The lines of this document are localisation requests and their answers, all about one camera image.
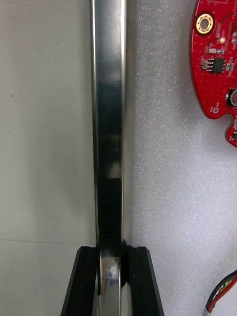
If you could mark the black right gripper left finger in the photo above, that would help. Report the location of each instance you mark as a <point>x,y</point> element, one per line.
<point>81,284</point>

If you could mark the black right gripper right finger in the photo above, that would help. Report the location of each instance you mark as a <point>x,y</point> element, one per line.
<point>144,284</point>

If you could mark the steel tray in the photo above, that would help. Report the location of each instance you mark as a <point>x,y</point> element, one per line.
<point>108,98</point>

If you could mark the white foam sheet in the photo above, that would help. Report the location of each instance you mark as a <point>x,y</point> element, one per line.
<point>172,197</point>

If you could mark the round red circuit board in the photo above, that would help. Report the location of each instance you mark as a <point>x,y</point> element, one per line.
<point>209,86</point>

